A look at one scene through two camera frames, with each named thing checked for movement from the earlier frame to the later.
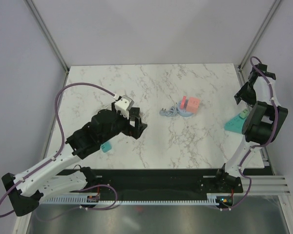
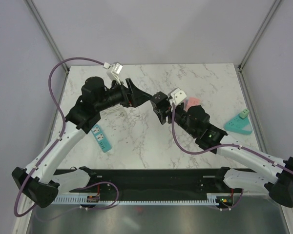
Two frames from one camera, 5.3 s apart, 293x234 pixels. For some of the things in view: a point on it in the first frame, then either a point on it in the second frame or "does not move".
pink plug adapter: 184,103 does not move
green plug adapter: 244,114 does not move
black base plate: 162,181 does not move
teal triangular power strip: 236,125 does not move
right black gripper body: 247,94 to 165,112
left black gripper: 135,131 to 133,96
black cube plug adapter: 133,112 to 161,100
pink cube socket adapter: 193,105 does not move
